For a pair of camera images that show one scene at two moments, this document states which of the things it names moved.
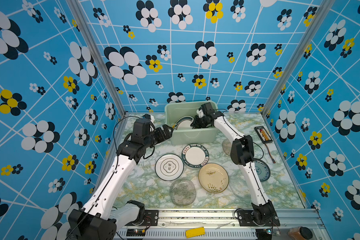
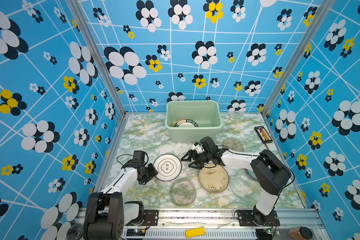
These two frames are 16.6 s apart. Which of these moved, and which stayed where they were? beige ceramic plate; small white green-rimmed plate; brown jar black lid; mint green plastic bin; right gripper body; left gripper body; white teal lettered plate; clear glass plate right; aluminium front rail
Moved: white teal lettered plate; right gripper body; left gripper body
Stayed: small white green-rimmed plate; aluminium front rail; mint green plastic bin; beige ceramic plate; brown jar black lid; clear glass plate right
